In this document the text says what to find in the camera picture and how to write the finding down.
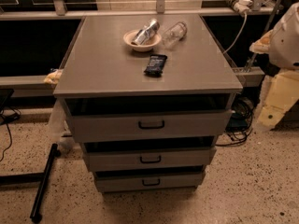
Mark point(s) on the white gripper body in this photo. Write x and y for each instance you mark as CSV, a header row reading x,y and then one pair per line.
x,y
286,47

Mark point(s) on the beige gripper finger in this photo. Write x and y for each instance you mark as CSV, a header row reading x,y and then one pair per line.
x,y
270,116

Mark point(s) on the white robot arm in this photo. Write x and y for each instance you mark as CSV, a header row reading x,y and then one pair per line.
x,y
281,44

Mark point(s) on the grey top drawer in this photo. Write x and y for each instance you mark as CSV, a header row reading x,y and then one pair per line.
x,y
100,128

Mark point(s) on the grey drawer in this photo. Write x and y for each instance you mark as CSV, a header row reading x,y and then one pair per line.
x,y
100,128
148,159
130,183

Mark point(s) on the grey middle drawer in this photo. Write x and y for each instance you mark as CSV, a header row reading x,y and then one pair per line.
x,y
148,159

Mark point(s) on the grey drawer cabinet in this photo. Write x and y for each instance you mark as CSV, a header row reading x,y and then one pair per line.
x,y
103,76

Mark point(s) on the grey bottom drawer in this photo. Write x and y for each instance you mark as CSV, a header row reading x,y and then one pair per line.
x,y
130,183

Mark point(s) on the white power strip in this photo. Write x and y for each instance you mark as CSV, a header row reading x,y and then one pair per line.
x,y
239,6

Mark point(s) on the clear plastic bottle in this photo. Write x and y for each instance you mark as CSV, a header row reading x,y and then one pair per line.
x,y
174,34

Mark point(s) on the black snack packet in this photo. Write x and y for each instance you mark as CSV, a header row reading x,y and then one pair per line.
x,y
155,65

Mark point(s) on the silver metal can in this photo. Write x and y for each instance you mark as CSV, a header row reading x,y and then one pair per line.
x,y
148,31

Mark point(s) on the beige ceramic bowl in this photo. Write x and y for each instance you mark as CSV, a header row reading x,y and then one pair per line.
x,y
150,45

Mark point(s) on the clear plastic bag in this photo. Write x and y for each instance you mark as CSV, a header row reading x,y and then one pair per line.
x,y
58,129

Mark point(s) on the black metal stand leg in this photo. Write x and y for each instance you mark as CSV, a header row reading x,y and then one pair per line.
x,y
35,213

